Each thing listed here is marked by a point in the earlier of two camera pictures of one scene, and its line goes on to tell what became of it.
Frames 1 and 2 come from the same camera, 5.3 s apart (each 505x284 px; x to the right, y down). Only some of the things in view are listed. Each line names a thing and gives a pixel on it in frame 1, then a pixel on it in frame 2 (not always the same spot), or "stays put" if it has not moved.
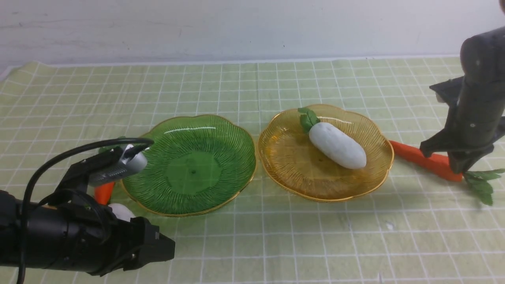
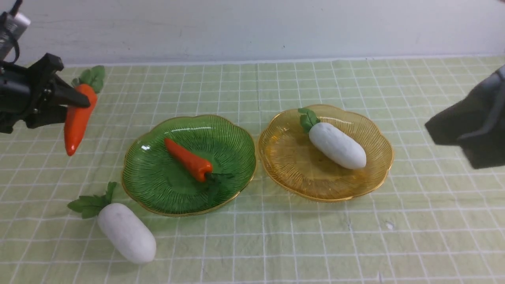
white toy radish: (331, 141) stays put
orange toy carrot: (479, 181) -> (202, 170)
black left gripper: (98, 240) -> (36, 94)
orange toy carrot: (103, 193) -> (89, 83)
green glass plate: (196, 165) stays put
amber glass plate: (287, 154) stays put
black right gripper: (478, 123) -> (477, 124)
